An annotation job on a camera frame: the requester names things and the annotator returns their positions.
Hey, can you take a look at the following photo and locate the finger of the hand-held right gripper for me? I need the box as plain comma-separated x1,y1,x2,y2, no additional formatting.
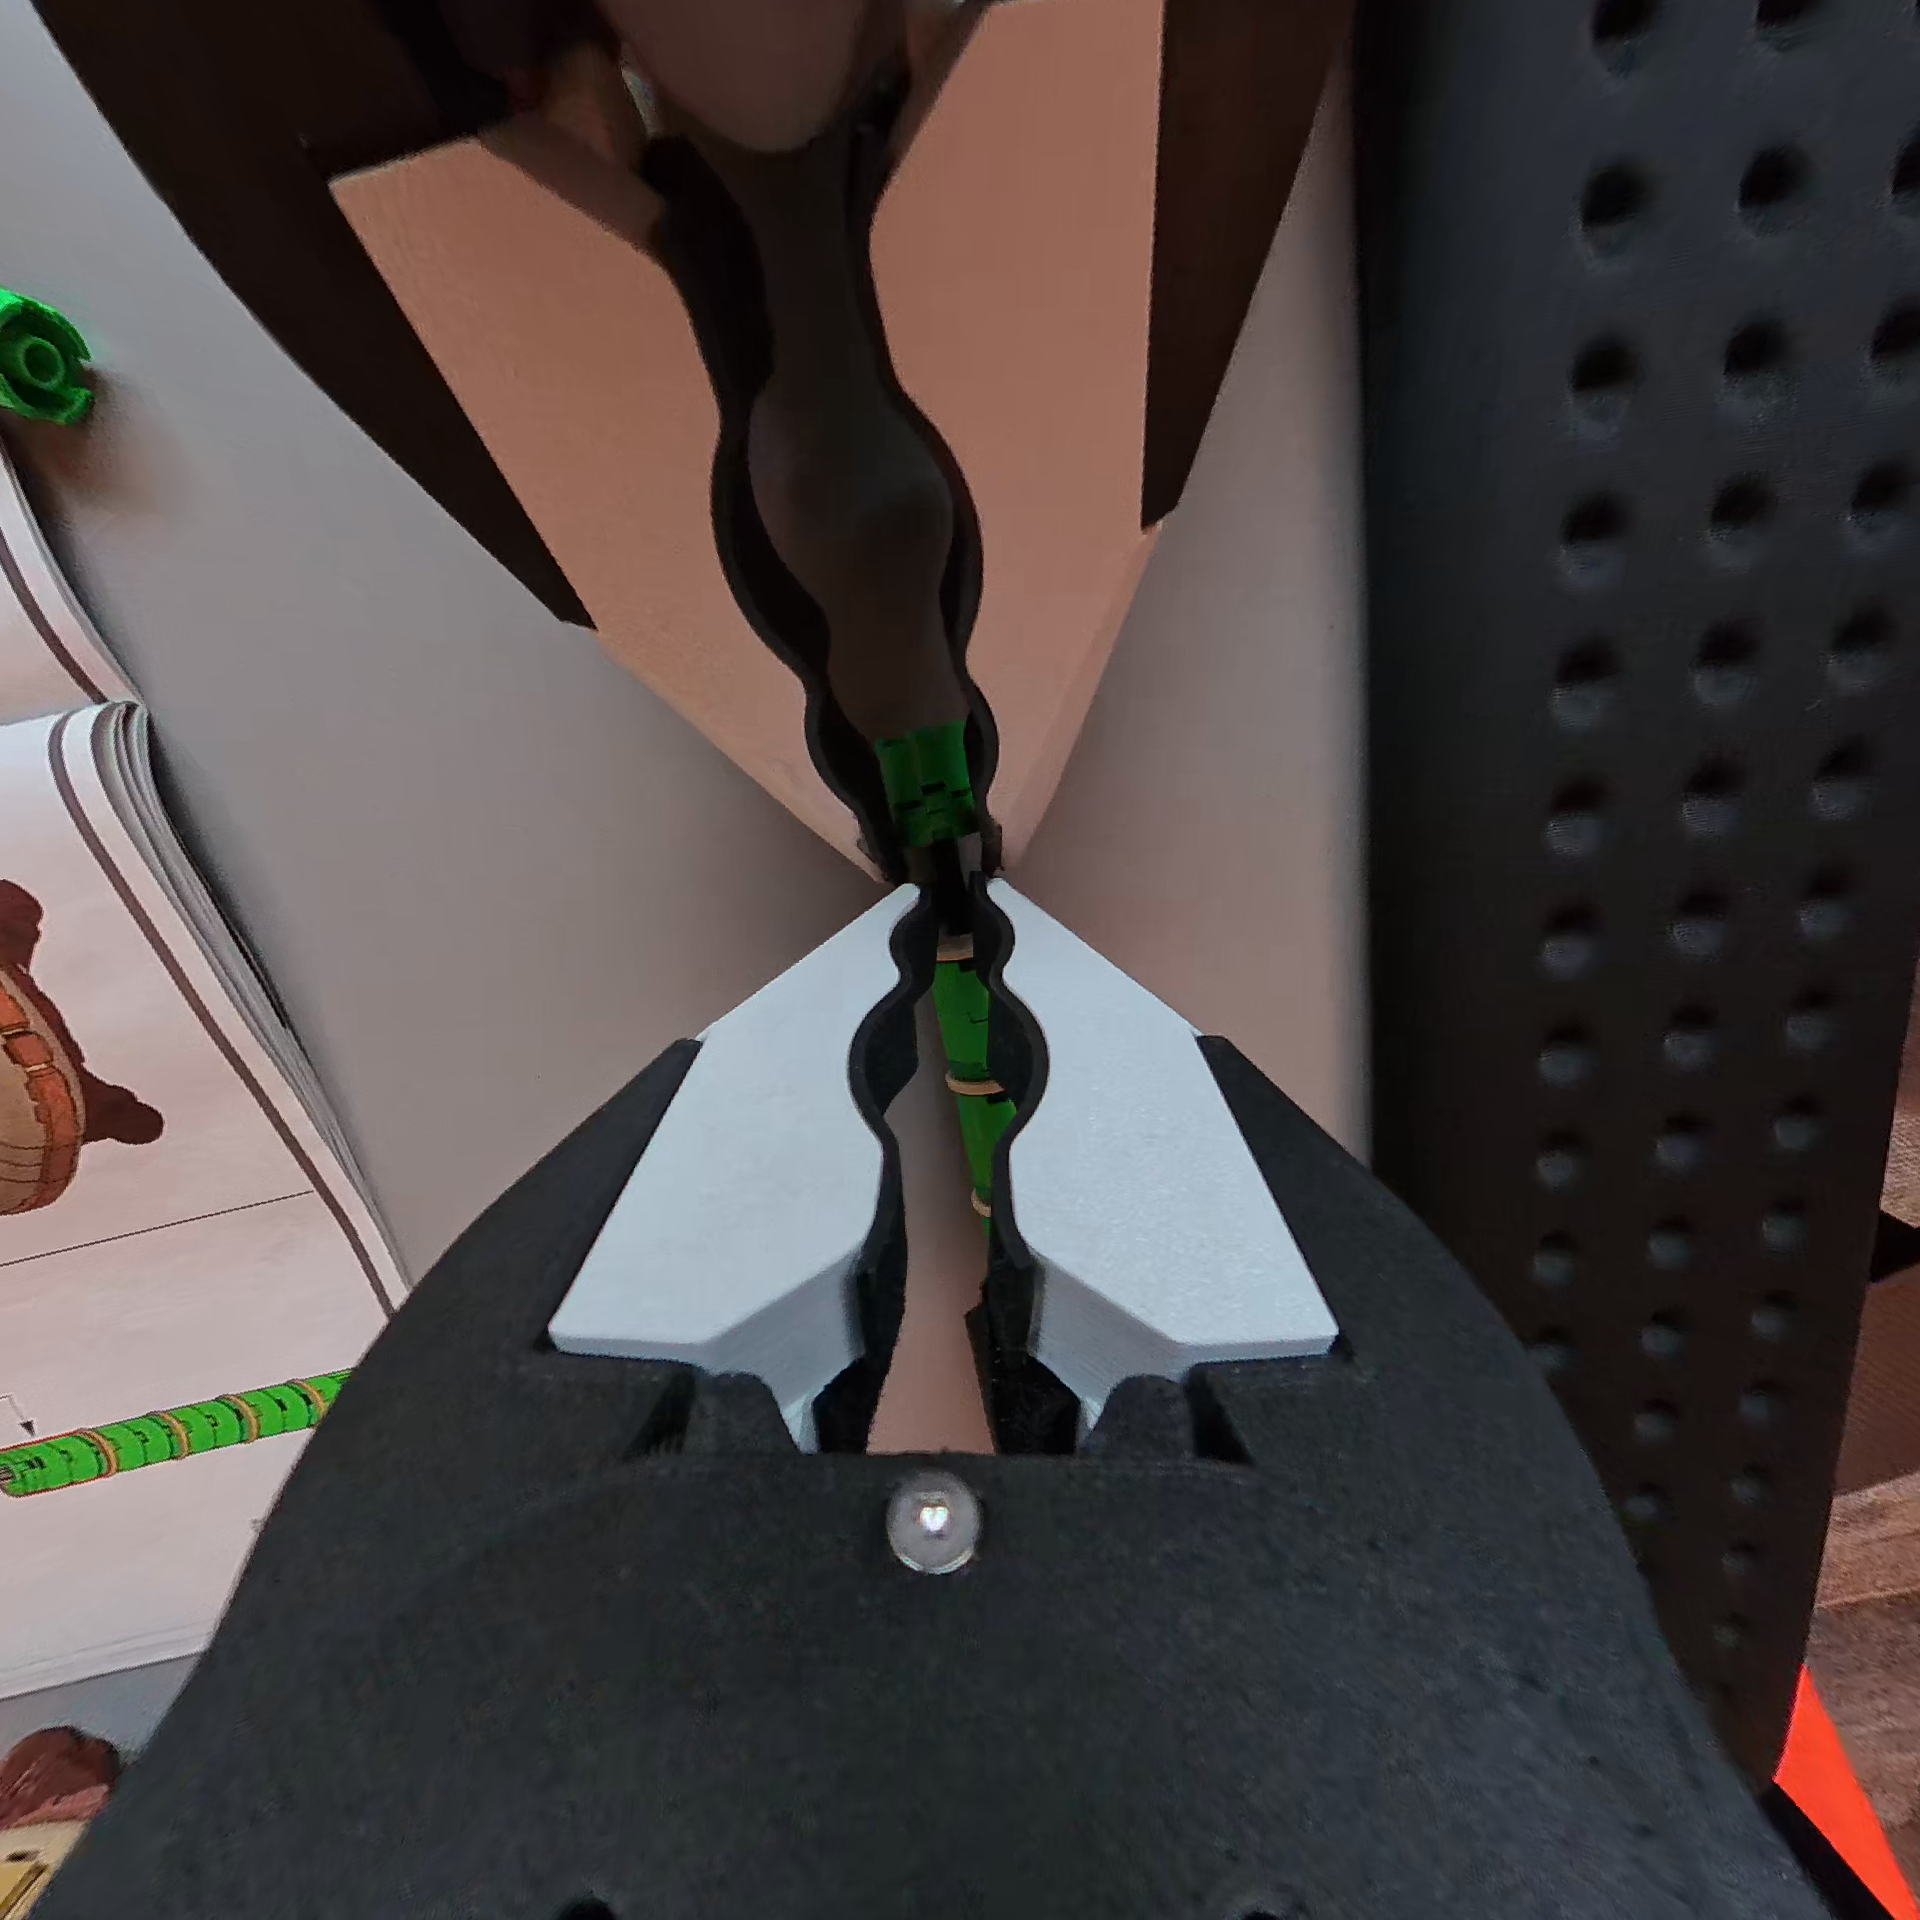
865,0,1168,880
326,129,902,887

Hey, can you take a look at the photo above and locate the brown brick pot model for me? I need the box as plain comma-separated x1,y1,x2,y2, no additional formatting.
0,1727,126,1920

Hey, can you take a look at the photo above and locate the black perforated plastic panel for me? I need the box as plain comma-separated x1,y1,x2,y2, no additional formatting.
1350,0,1920,1787

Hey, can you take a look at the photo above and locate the green brick bamboo stalk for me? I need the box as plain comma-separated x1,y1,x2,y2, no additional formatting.
929,929,1021,1256

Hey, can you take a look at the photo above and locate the orange red object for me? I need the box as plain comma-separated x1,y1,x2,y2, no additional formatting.
1769,1665,1920,1920

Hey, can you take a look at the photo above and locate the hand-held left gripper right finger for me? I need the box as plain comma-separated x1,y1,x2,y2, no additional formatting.
983,879,1340,1455

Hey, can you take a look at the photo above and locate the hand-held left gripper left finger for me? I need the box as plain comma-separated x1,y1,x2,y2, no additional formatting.
545,883,922,1455

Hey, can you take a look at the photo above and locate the brick model instruction booklet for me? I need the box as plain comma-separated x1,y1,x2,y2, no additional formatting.
0,450,409,1705

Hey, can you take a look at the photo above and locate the small green round brick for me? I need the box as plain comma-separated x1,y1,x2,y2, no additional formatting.
0,288,95,425
872,727,975,858

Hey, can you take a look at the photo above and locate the grey desk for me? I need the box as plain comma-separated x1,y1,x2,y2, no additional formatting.
0,0,1373,1771

